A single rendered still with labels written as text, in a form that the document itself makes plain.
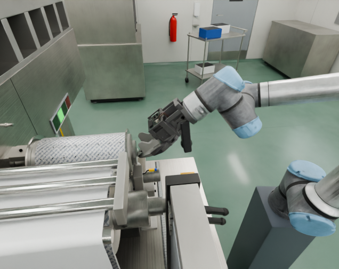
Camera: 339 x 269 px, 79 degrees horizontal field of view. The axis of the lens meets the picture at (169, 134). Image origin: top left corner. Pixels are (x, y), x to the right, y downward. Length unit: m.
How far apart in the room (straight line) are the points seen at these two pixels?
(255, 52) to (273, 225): 5.19
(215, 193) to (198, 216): 1.87
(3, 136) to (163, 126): 0.43
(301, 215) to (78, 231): 0.65
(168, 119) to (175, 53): 4.69
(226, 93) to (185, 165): 0.62
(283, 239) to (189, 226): 0.83
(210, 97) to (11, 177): 0.43
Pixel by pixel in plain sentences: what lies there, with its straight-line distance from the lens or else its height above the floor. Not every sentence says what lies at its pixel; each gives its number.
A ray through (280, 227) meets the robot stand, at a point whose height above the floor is 0.90.
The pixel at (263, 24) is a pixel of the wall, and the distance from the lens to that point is 5.75.
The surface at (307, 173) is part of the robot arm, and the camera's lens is 0.87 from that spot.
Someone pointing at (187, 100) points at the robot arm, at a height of 1.42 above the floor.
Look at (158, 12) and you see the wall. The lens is 5.02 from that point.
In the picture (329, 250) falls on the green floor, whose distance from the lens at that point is 2.20.
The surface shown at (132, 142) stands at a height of 1.29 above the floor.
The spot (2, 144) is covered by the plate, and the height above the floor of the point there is 1.32.
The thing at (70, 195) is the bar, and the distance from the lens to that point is 0.32.
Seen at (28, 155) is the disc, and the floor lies 1.30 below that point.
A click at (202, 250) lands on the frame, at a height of 1.44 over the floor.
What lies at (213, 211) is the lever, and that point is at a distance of 0.36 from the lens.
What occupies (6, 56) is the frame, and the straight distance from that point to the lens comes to 0.86.
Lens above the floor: 1.67
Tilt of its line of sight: 37 degrees down
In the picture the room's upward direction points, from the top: straight up
